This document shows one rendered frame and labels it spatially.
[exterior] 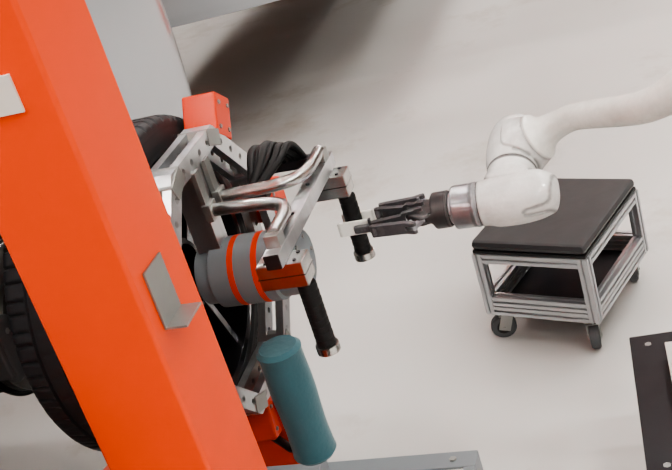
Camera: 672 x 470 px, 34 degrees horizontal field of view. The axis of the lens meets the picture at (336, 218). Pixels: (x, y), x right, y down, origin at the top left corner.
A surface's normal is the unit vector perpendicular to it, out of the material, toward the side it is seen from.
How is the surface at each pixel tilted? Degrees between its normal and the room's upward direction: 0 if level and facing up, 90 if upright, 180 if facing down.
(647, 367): 0
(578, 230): 0
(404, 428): 0
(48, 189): 90
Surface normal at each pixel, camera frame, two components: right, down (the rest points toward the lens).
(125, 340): -0.22, 0.48
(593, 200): -0.28, -0.87
